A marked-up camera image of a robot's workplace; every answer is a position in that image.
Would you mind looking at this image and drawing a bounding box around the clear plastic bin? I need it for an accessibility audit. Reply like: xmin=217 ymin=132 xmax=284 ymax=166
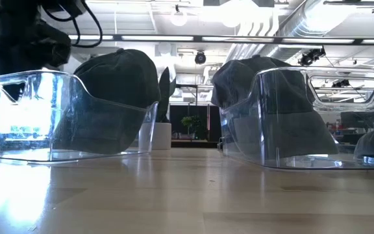
xmin=218 ymin=66 xmax=374 ymax=170
xmin=0 ymin=70 xmax=159 ymax=163

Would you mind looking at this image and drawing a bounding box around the small green potted plant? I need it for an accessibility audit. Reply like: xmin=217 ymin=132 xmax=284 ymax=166
xmin=180 ymin=115 xmax=205 ymax=140

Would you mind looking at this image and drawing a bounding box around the black track light cluster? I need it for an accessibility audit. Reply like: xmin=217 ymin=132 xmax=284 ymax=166
xmin=298 ymin=46 xmax=327 ymax=67

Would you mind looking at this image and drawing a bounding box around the snake plant in white pot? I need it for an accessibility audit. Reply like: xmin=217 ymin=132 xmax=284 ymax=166
xmin=138 ymin=66 xmax=177 ymax=150

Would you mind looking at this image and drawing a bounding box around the dark green-black baseball cap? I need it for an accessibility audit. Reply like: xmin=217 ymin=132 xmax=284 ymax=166
xmin=52 ymin=47 xmax=162 ymax=155

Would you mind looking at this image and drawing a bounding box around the grey baseball cap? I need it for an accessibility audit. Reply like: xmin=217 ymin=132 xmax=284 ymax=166
xmin=210 ymin=54 xmax=340 ymax=160

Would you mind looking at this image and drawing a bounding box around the small black track light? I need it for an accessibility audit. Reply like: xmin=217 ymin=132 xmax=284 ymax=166
xmin=331 ymin=79 xmax=351 ymax=88

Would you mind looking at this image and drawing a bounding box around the overhead light bar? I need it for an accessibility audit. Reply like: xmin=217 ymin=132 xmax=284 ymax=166
xmin=68 ymin=32 xmax=374 ymax=46

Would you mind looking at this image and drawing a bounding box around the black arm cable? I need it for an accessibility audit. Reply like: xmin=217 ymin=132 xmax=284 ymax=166
xmin=42 ymin=0 xmax=104 ymax=49

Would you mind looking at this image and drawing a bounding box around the black computer monitor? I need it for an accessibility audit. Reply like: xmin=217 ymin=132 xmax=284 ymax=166
xmin=340 ymin=110 xmax=374 ymax=130

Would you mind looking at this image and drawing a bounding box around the round black ceiling spotlight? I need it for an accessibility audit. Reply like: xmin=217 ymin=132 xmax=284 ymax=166
xmin=194 ymin=51 xmax=207 ymax=65

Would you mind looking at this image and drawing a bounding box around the silver ventilation duct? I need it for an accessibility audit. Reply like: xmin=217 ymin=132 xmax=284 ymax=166
xmin=224 ymin=0 xmax=358 ymax=66

